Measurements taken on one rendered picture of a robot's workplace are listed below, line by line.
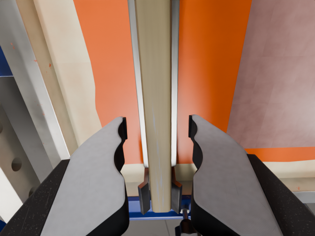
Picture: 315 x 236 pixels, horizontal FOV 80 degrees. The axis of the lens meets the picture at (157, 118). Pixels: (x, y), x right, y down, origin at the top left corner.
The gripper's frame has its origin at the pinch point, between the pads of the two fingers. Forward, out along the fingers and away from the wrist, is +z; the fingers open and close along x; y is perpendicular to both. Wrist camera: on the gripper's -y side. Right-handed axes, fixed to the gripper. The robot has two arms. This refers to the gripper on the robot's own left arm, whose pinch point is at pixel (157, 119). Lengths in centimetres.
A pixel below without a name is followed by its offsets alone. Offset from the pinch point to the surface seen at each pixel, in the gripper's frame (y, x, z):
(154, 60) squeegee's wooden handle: -2.3, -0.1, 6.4
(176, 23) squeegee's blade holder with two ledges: -4.7, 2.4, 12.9
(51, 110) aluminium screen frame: 6.2, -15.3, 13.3
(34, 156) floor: 102, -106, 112
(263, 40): -1.9, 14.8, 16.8
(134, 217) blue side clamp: 29.7, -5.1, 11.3
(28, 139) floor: 84, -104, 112
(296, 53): -0.1, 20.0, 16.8
